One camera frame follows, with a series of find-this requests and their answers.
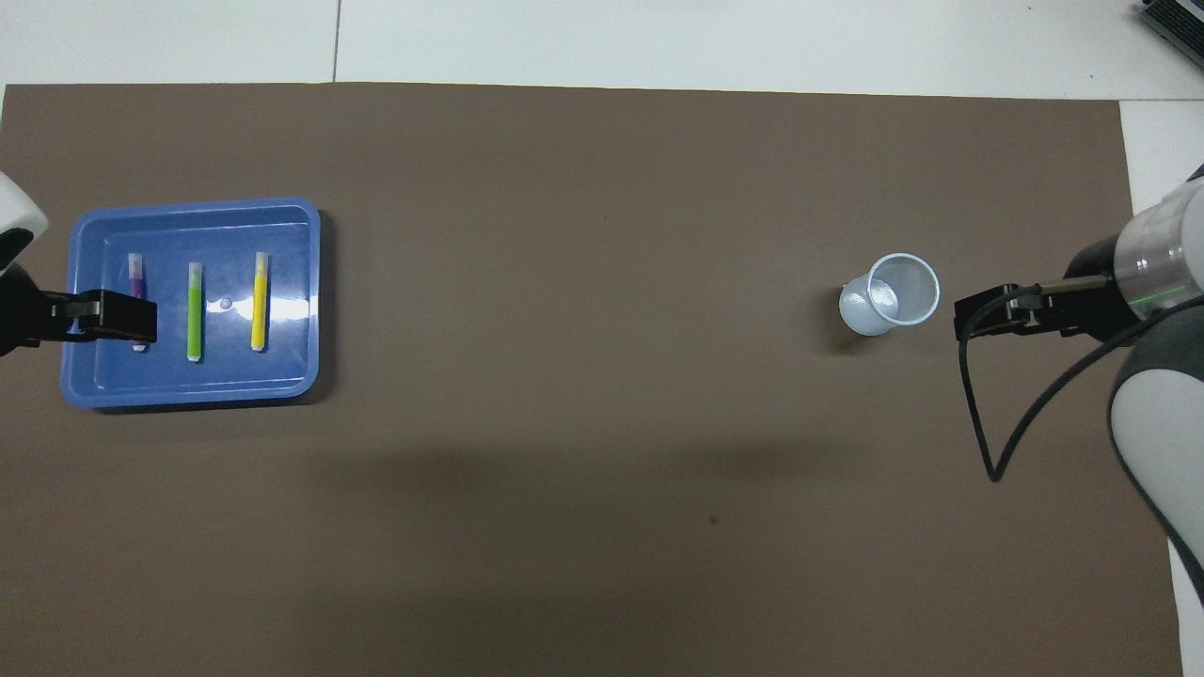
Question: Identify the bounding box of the blue plastic tray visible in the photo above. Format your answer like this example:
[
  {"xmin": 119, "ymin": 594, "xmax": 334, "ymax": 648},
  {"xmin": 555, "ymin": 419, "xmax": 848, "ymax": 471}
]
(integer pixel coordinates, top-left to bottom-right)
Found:
[{"xmin": 61, "ymin": 197, "xmax": 322, "ymax": 411}]

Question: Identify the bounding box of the grey ribbed device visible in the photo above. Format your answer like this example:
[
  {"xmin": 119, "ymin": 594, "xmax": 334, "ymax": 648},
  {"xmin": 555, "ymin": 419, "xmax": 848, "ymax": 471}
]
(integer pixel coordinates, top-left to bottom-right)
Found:
[{"xmin": 1136, "ymin": 0, "xmax": 1204, "ymax": 57}]

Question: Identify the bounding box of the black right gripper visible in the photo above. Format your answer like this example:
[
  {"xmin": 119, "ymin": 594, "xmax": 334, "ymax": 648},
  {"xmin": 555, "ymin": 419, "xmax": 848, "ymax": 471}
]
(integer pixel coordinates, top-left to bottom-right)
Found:
[{"xmin": 955, "ymin": 235, "xmax": 1144, "ymax": 341}]

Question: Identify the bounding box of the purple pen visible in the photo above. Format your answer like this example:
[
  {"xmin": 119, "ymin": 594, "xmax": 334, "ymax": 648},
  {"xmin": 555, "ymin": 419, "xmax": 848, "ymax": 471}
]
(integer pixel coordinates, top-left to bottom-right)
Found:
[{"xmin": 128, "ymin": 252, "xmax": 149, "ymax": 354}]

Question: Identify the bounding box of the clear plastic cup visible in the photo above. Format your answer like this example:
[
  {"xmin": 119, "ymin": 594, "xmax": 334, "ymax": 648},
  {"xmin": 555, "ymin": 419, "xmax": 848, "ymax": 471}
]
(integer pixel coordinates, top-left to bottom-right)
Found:
[{"xmin": 838, "ymin": 252, "xmax": 942, "ymax": 338}]

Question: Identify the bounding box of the brown paper table mat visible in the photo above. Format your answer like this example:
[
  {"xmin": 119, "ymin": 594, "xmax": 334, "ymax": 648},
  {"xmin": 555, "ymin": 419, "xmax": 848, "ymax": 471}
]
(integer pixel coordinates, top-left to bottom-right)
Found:
[{"xmin": 0, "ymin": 83, "xmax": 1184, "ymax": 677}]

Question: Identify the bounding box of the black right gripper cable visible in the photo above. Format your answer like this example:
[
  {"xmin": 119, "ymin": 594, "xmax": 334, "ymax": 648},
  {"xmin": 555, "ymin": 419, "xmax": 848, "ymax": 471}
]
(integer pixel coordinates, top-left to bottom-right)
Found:
[{"xmin": 958, "ymin": 282, "xmax": 1204, "ymax": 483}]

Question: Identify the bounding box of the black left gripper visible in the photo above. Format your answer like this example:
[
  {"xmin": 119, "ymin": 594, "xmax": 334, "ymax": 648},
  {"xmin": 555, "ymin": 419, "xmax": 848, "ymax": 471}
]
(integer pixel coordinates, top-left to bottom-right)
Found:
[{"xmin": 0, "ymin": 265, "xmax": 157, "ymax": 356}]

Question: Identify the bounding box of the yellow pen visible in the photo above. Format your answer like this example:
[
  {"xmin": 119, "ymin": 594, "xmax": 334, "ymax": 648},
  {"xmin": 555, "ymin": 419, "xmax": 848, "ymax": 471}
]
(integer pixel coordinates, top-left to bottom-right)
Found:
[{"xmin": 250, "ymin": 251, "xmax": 271, "ymax": 354}]

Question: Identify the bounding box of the green pen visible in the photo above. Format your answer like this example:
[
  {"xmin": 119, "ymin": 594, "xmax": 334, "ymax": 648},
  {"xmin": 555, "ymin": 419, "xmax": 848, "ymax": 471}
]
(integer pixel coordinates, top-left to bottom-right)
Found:
[{"xmin": 185, "ymin": 261, "xmax": 205, "ymax": 364}]

